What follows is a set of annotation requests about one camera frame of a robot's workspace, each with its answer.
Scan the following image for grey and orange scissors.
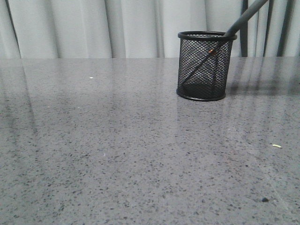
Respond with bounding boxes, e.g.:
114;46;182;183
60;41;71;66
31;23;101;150
183;0;267;84

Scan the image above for black mesh pen bucket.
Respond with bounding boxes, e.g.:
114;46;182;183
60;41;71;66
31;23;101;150
176;31;237;101

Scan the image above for grey curtain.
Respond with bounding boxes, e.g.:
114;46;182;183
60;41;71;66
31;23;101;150
0;0;300;59

